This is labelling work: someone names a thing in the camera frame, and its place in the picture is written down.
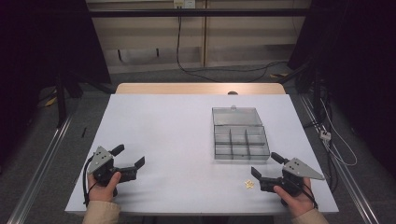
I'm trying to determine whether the person's right hand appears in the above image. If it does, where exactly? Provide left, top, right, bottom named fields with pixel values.
left=273, top=177, right=316, bottom=219

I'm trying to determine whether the dark curtain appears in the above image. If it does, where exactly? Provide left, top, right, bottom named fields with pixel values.
left=0, top=0, right=112, bottom=169
left=287, top=0, right=396, bottom=178

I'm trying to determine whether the long black floor cable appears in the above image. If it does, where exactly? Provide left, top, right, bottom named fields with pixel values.
left=176, top=15, right=288, bottom=84

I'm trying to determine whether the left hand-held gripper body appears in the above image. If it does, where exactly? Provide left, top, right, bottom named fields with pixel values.
left=87, top=146, right=138, bottom=188

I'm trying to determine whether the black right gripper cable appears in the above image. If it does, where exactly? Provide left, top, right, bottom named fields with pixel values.
left=297, top=182, right=319, bottom=210

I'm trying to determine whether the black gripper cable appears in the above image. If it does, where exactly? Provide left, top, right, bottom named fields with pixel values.
left=81, top=156, right=95, bottom=207
left=297, top=182, right=319, bottom=210

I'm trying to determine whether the black metal stand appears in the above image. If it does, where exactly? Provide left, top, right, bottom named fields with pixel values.
left=53, top=70, right=86, bottom=129

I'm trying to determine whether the black horizontal metal bar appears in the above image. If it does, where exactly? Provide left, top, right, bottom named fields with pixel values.
left=88, top=7, right=313, bottom=19

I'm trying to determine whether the clear plastic compartment box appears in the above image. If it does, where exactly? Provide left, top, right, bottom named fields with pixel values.
left=211, top=105, right=272, bottom=162

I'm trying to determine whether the bundle of black cables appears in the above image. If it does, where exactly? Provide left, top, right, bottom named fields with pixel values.
left=303, top=69, right=340, bottom=194

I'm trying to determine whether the white wall socket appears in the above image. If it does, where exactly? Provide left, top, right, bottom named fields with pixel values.
left=173, top=0, right=197, bottom=9

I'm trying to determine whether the metal floor rail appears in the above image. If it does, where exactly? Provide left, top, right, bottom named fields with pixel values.
left=7, top=114, right=75, bottom=224
left=298, top=92, right=380, bottom=224

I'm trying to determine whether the white cable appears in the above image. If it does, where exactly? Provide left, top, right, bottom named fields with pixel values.
left=319, top=98, right=359, bottom=167

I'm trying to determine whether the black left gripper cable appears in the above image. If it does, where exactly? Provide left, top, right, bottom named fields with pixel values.
left=81, top=156, right=95, bottom=207

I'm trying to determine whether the person's left hand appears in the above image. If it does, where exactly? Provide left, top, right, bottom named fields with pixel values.
left=87, top=171, right=122, bottom=203

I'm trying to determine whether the white power strip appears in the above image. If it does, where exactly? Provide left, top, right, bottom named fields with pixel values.
left=318, top=129, right=332, bottom=142

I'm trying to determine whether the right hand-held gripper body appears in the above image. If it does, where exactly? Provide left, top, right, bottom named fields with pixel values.
left=259, top=157, right=326, bottom=198

